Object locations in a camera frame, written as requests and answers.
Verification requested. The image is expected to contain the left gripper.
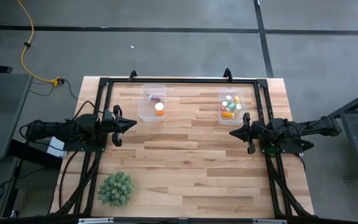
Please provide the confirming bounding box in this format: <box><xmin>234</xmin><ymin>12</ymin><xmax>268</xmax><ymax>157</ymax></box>
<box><xmin>99</xmin><ymin>105</ymin><xmax>137</xmax><ymax>147</ymax></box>

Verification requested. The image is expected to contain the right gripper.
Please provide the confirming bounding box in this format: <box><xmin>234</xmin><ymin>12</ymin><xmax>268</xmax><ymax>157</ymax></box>
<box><xmin>229</xmin><ymin>112</ymin><xmax>269</xmax><ymax>155</ymax></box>

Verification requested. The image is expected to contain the large orange pill bottle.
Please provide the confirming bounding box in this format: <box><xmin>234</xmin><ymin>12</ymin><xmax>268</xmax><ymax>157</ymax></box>
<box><xmin>154</xmin><ymin>101</ymin><xmax>165</xmax><ymax>116</ymax></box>

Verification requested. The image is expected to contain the clear plastic bin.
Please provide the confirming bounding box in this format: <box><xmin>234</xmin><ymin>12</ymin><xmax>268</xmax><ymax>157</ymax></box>
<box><xmin>218</xmin><ymin>86</ymin><xmax>247</xmax><ymax>126</ymax></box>
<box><xmin>137</xmin><ymin>83</ymin><xmax>167</xmax><ymax>123</ymax></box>

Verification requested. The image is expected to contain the green artificial plant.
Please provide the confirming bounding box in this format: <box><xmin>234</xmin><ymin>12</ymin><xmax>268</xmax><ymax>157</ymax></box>
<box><xmin>96</xmin><ymin>170</ymin><xmax>135</xmax><ymax>208</ymax></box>

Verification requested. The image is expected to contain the white paper sheet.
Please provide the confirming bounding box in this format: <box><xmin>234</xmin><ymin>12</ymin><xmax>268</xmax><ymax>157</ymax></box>
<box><xmin>47</xmin><ymin>136</ymin><xmax>67</xmax><ymax>158</ymax></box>

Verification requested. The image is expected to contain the grey metal stand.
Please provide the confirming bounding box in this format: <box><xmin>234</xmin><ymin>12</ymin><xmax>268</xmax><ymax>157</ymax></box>
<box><xmin>323</xmin><ymin>86</ymin><xmax>358</xmax><ymax>182</ymax></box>

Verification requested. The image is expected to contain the grey side table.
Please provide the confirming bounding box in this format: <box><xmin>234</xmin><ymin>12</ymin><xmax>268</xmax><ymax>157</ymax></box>
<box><xmin>0</xmin><ymin>73</ymin><xmax>34</xmax><ymax>161</ymax></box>

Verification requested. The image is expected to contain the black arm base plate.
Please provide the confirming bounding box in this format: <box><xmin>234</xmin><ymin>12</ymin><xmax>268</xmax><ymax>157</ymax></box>
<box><xmin>62</xmin><ymin>136</ymin><xmax>107</xmax><ymax>154</ymax></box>
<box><xmin>259</xmin><ymin>139</ymin><xmax>315</xmax><ymax>156</ymax></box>

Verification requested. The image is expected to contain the thin black cable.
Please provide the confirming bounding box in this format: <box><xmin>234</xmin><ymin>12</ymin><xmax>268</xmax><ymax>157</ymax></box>
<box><xmin>29</xmin><ymin>77</ymin><xmax>79</xmax><ymax>101</ymax></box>

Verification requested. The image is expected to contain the black aluminium table frame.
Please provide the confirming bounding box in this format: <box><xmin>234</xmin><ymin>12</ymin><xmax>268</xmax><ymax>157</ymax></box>
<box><xmin>50</xmin><ymin>76</ymin><xmax>315</xmax><ymax>218</ymax></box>

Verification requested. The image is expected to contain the thick black floor cable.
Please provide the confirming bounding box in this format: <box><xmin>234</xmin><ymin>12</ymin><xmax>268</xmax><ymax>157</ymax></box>
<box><xmin>57</xmin><ymin>151</ymin><xmax>79</xmax><ymax>215</ymax></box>

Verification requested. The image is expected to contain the silver metal bracket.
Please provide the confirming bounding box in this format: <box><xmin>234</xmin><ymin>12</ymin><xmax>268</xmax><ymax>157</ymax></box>
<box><xmin>252</xmin><ymin>218</ymin><xmax>288</xmax><ymax>224</ymax></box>
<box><xmin>78</xmin><ymin>217</ymin><xmax>115</xmax><ymax>224</ymax></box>

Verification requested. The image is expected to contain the yellow extension cable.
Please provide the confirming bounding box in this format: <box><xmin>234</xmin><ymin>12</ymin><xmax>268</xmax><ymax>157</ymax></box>
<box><xmin>16</xmin><ymin>0</ymin><xmax>62</xmax><ymax>87</ymax></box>

